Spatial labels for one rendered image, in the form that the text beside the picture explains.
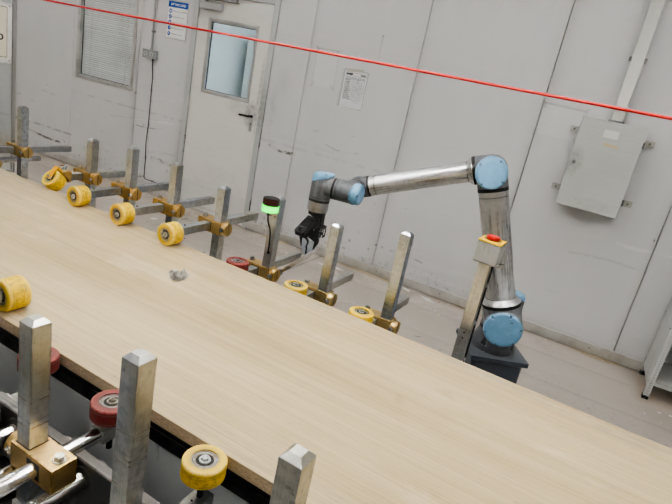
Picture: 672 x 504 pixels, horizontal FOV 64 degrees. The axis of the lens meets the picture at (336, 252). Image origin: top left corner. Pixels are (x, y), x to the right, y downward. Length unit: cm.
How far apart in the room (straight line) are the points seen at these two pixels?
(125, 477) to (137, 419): 10
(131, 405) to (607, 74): 387
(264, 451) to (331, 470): 13
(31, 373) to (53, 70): 638
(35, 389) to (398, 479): 66
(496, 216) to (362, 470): 128
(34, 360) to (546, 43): 389
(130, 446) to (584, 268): 383
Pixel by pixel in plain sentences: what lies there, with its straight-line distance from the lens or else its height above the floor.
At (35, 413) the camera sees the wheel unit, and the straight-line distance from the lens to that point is 110.
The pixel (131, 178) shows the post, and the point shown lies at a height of 101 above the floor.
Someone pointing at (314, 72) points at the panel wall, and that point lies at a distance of 494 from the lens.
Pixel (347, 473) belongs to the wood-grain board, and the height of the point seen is 90.
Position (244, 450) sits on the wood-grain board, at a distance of 108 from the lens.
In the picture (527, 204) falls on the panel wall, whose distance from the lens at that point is 434.
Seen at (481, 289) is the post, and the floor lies 107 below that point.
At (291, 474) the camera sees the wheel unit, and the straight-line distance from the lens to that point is 71.
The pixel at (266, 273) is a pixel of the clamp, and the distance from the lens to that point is 201.
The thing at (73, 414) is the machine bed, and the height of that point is 74.
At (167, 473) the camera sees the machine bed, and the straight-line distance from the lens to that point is 125.
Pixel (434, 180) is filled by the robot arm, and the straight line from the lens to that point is 226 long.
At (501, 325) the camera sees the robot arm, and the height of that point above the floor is 81.
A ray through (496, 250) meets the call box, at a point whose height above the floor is 120.
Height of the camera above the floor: 158
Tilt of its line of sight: 18 degrees down
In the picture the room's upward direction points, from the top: 12 degrees clockwise
